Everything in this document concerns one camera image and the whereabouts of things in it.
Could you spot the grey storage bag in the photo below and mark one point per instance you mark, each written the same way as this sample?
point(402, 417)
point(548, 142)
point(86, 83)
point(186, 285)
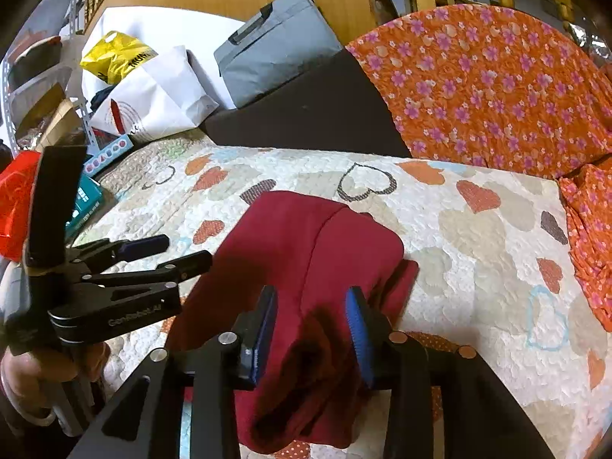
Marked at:
point(284, 39)

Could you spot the left hand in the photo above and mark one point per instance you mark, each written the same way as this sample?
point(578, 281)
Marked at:
point(23, 375)

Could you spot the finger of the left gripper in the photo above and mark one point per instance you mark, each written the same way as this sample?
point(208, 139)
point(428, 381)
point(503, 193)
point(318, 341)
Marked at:
point(100, 255)
point(175, 270)

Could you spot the white quilt with hearts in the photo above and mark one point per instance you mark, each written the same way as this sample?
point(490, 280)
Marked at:
point(494, 258)

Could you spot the black mattress cushion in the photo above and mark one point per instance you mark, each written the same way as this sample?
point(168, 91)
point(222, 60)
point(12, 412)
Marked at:
point(332, 107)

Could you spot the yellow plastic bag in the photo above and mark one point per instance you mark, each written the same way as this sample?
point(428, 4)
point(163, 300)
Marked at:
point(115, 55)

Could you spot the dark red small garment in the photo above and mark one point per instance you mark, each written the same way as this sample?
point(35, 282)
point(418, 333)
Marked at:
point(312, 251)

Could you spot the teal box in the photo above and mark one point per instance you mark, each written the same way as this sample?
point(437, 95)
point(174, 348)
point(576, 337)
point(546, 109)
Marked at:
point(89, 198)

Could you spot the orange floral cloth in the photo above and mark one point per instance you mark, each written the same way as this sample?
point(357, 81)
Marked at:
point(494, 87)

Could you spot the red plastic bag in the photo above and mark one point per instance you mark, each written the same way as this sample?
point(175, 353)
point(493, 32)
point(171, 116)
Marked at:
point(16, 185)

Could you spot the white paper bag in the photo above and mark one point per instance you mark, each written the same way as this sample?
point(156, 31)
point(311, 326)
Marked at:
point(178, 88)

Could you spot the white box with dots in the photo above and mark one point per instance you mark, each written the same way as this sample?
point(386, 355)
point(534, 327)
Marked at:
point(108, 155)

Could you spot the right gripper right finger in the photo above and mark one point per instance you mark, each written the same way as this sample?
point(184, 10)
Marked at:
point(481, 419)

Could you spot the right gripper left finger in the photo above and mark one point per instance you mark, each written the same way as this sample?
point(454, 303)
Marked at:
point(144, 417)

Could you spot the white wire shelf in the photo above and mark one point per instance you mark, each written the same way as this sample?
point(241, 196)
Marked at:
point(45, 53)

